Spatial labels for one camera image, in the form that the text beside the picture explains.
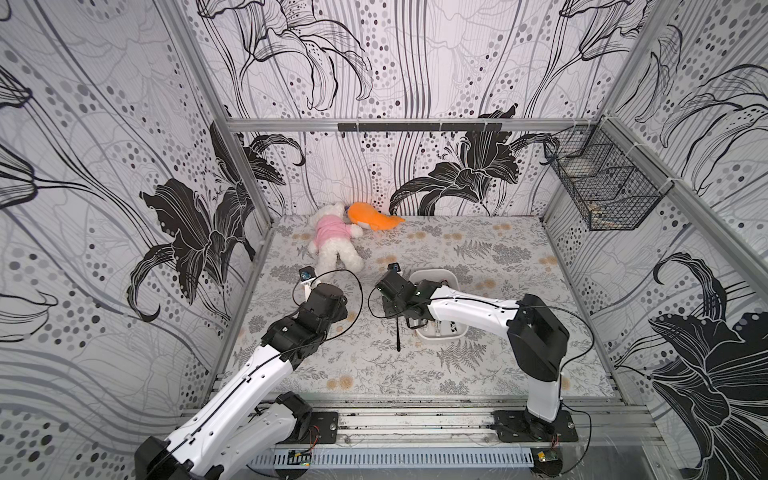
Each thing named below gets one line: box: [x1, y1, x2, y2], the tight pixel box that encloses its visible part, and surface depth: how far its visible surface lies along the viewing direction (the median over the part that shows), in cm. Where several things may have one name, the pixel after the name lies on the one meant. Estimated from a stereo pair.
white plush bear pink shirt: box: [308, 202, 365, 273], surface depth 105 cm
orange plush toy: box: [347, 202, 405, 232], surface depth 116 cm
